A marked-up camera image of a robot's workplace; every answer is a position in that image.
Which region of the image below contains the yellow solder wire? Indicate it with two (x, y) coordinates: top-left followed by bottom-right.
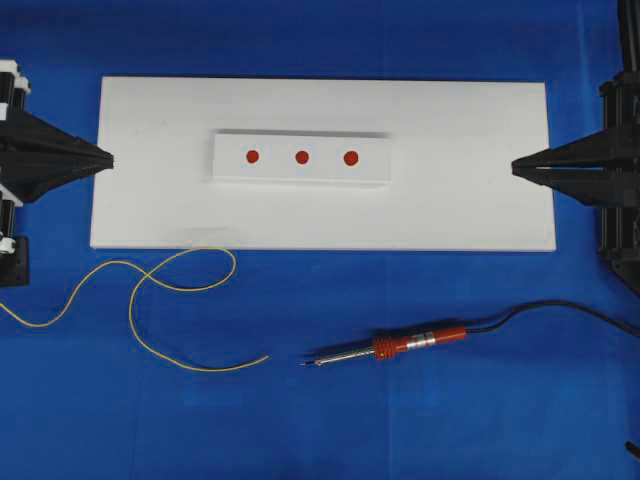
(0, 247), (271, 373)

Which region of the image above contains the large white foam board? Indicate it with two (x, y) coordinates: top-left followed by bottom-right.
(90, 76), (556, 252)

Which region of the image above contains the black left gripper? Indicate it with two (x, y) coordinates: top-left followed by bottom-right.
(1, 59), (114, 250)

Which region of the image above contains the red handled soldering iron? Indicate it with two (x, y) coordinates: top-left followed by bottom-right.
(302, 326), (468, 367)

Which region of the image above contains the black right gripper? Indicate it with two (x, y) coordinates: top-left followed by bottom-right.
(511, 72), (639, 260)

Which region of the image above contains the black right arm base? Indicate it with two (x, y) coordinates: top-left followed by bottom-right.
(609, 1), (639, 293)

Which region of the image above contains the blue table cloth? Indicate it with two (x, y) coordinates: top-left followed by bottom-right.
(1, 1), (639, 479)

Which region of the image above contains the small raised white plate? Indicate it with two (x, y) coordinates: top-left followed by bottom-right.
(212, 130), (392, 187)

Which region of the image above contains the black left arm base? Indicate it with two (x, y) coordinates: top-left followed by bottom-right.
(0, 236), (30, 288)

